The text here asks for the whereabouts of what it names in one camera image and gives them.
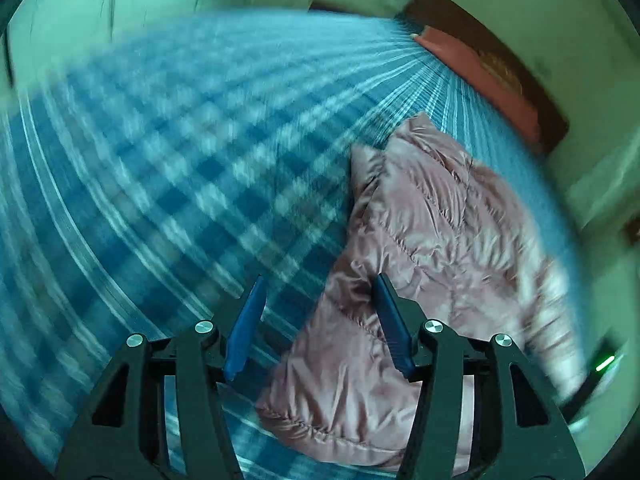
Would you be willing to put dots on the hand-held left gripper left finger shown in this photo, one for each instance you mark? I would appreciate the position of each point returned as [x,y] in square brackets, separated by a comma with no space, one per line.
[246,330]

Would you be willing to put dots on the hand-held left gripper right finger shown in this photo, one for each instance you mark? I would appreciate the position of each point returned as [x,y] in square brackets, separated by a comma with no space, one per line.
[395,325]

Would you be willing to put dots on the pink puffer jacket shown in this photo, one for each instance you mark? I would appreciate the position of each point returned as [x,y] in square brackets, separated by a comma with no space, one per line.
[425,230]

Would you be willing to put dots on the bed with blue plaid sheet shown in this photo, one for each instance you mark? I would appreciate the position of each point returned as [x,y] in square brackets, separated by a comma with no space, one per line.
[150,185]

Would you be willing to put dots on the red pillow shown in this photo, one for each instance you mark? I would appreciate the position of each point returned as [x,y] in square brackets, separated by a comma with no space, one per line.
[480,77]

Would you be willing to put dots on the small patterned cushion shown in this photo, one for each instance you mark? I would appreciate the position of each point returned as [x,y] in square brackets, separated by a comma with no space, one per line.
[502,72]

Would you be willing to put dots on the wooden headboard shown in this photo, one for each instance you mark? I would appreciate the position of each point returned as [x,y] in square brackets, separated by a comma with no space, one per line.
[520,65]

